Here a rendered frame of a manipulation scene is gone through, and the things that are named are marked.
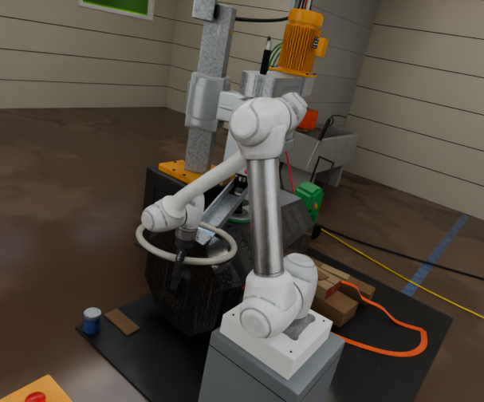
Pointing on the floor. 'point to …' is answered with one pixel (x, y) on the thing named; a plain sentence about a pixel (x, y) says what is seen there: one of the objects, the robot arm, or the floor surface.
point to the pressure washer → (313, 197)
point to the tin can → (92, 321)
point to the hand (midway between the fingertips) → (176, 278)
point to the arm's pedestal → (265, 374)
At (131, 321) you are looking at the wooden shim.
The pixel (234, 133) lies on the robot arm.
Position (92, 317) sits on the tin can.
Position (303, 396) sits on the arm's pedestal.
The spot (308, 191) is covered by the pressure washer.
